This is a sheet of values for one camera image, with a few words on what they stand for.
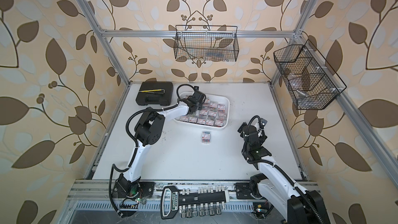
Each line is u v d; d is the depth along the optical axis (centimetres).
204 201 71
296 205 40
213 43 98
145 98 105
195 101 82
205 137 91
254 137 64
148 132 59
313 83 72
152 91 108
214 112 100
